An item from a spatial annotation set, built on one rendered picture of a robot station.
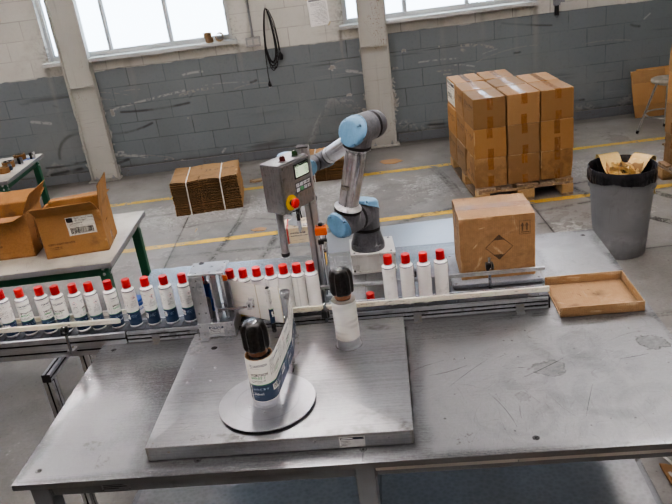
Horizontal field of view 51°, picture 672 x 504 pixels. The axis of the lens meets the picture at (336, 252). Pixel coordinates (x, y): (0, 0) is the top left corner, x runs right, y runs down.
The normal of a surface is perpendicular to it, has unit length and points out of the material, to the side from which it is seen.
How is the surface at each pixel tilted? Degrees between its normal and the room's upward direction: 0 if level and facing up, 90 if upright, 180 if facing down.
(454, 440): 0
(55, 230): 90
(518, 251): 90
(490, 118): 91
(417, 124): 90
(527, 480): 0
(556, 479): 1
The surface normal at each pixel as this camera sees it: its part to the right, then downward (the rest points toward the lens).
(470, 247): -0.04, 0.40
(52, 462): -0.12, -0.91
